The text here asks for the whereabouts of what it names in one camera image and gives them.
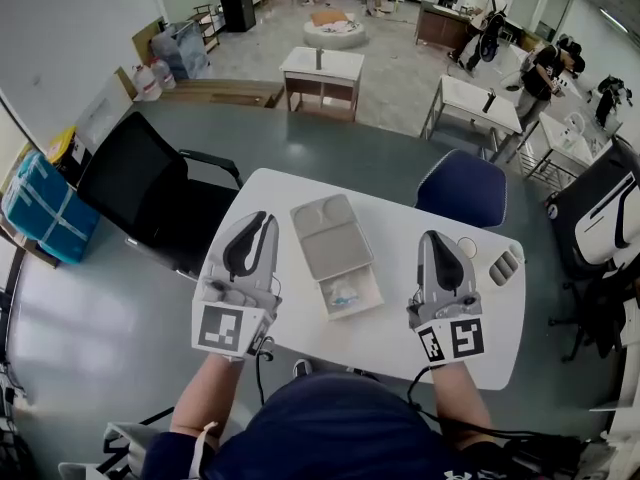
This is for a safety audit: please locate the round white ottoman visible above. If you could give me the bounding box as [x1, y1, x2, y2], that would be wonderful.
[302, 9, 370, 52]

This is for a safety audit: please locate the black mesh office chair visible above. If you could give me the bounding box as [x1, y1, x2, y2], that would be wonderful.
[75, 111, 245, 282]

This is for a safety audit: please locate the person's navy clothed body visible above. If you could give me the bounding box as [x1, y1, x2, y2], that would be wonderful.
[141, 371, 502, 480]

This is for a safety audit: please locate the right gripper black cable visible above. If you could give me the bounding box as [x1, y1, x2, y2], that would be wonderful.
[406, 365, 507, 440]

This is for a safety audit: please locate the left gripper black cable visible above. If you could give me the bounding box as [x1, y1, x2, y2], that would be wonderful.
[253, 336, 276, 408]

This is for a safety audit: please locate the yellow bin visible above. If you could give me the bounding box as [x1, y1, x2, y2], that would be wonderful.
[46, 126, 94, 187]

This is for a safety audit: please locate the white compartment holder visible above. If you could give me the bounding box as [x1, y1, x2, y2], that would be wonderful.
[486, 242, 527, 288]

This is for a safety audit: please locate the dark blue chair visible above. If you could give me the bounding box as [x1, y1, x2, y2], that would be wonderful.
[414, 148, 508, 230]

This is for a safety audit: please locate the person's right forearm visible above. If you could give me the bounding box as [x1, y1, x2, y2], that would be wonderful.
[430, 362, 494, 445]

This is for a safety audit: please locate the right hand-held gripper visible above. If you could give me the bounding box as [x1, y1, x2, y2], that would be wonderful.
[405, 229, 487, 368]

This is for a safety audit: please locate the brown wooden desk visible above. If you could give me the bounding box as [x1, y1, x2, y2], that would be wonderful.
[414, 0, 484, 58]

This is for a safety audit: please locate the small clear plastic packet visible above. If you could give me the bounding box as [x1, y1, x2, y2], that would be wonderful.
[329, 278, 362, 308]

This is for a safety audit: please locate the long wooden platform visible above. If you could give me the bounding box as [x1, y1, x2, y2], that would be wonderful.
[158, 78, 287, 110]

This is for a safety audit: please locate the white and black device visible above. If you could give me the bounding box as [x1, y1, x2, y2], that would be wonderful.
[574, 174, 640, 265]

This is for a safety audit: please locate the white metal frame desk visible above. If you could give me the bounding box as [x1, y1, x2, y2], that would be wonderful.
[419, 73, 524, 163]

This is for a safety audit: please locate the blue bundle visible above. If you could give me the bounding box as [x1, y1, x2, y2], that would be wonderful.
[0, 149, 102, 266]

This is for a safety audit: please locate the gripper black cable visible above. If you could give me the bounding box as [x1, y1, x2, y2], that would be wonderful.
[253, 336, 276, 408]
[406, 365, 507, 440]

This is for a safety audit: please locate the black cabinet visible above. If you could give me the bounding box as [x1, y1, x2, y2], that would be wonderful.
[216, 0, 258, 34]

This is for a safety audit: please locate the white top wooden side table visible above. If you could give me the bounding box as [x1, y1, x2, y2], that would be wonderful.
[278, 45, 367, 122]

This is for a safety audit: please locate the beige drawer box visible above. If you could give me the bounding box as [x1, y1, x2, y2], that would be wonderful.
[289, 193, 386, 322]

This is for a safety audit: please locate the person's left forearm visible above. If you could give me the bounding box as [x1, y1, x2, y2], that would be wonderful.
[169, 352, 245, 440]

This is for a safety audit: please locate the clear water jug red label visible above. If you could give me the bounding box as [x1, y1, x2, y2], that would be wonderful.
[131, 62, 163, 102]
[149, 56, 178, 92]

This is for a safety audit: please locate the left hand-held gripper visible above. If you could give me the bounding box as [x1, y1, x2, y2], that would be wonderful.
[190, 210, 283, 360]

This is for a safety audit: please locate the light grey chair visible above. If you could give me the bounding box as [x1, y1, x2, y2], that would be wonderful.
[101, 407, 177, 480]

